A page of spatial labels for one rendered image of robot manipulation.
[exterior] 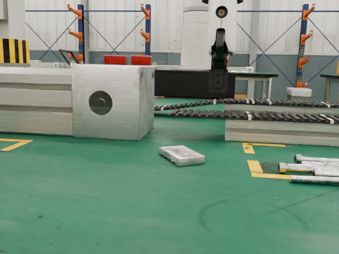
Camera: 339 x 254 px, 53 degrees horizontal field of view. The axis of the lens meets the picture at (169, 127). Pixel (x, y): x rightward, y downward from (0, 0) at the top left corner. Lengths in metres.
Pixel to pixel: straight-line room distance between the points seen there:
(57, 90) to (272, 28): 7.94
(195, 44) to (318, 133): 0.69
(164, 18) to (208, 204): 8.14
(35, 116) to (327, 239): 0.38
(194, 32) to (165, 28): 7.23
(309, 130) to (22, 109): 0.38
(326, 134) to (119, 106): 0.27
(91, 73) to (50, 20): 8.78
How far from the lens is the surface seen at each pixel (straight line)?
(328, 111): 0.67
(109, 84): 0.44
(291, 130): 0.47
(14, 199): 0.27
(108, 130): 0.45
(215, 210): 0.24
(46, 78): 0.47
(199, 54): 1.09
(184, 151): 0.36
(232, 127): 0.45
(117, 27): 8.60
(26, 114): 0.49
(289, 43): 8.36
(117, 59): 3.72
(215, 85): 0.60
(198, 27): 1.10
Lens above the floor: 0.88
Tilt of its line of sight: 10 degrees down
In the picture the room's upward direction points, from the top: 1 degrees clockwise
